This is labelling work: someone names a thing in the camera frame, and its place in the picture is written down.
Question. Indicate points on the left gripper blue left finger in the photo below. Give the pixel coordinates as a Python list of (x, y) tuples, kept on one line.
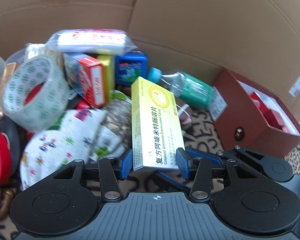
[(112, 170)]

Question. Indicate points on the green patterned tape roll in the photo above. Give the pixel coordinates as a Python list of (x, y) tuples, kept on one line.
[(36, 94)]

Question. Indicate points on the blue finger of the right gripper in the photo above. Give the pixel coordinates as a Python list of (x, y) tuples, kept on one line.
[(167, 183), (215, 159)]

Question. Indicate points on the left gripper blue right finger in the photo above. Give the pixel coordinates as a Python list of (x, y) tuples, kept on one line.
[(197, 169)]

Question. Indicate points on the red playing card box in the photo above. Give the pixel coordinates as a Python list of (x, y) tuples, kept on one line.
[(85, 75)]

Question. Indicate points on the yellow small box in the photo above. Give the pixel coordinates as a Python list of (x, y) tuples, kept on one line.
[(109, 74)]

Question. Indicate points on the large red white gift box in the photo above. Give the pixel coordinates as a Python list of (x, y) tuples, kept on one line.
[(273, 118)]

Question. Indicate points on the cardboard backdrop wall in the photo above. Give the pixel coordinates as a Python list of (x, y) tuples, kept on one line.
[(259, 39)]

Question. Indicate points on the white patterned drawstring bag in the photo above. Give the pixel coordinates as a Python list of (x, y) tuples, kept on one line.
[(71, 137)]

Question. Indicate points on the blue floss box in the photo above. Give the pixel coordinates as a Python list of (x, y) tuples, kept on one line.
[(130, 66)]

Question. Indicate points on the plastic bag white roll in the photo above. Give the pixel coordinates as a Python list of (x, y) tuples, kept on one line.
[(96, 41)]

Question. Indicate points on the dark red storage box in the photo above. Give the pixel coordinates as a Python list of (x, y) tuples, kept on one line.
[(240, 123)]

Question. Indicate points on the yellow white medicine box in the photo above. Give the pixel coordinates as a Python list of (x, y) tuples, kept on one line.
[(156, 129)]

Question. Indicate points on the green label water bottle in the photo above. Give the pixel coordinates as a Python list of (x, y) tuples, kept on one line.
[(192, 91)]

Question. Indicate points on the patterned letter table mat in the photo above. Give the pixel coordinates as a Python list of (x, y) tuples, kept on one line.
[(200, 134)]

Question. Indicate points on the brown football shaped pouch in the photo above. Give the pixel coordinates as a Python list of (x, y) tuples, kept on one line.
[(185, 112)]

